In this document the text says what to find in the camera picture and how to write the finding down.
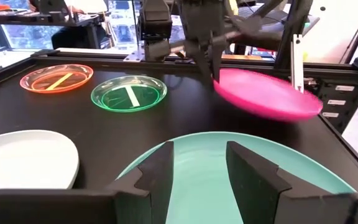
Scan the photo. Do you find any teal plastic plate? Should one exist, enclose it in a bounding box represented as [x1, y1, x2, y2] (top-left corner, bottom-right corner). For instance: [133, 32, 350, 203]
[116, 131, 357, 224]

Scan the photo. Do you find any white upright metal bracket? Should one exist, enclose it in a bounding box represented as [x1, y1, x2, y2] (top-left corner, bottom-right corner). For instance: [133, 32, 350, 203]
[291, 33, 305, 93]

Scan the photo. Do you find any orange transparent plastic plate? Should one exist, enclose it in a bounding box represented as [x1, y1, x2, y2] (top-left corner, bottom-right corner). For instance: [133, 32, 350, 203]
[19, 63, 94, 95]

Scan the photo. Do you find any person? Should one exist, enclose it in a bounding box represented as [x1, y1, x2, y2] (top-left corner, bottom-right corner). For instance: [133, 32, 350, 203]
[28, 0, 110, 50]

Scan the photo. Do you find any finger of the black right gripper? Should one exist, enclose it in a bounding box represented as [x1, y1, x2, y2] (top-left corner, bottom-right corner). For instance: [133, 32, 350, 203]
[211, 33, 228, 82]
[186, 39, 215, 90]

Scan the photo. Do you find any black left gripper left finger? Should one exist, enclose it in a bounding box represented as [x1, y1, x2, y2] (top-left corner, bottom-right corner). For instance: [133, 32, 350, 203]
[106, 141, 175, 224]

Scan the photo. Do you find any silver metal bracket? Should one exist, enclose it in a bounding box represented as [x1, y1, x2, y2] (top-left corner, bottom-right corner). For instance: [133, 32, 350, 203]
[123, 46, 145, 62]

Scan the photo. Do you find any black desk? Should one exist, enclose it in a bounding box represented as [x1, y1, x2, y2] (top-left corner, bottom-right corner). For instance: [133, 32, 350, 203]
[0, 7, 104, 50]

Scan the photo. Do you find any pink opaque plastic plate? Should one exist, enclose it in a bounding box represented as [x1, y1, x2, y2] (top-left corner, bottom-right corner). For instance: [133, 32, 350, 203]
[213, 67, 324, 122]

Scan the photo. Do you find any green transparent plastic plate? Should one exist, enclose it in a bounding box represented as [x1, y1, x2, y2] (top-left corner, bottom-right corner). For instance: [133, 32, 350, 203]
[90, 75, 168, 113]

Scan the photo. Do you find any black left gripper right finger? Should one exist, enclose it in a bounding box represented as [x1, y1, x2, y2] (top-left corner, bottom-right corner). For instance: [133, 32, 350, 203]
[226, 141, 292, 224]

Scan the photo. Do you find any white plastic plate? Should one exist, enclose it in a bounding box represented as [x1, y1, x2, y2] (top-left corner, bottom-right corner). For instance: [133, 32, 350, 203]
[0, 129, 80, 194]

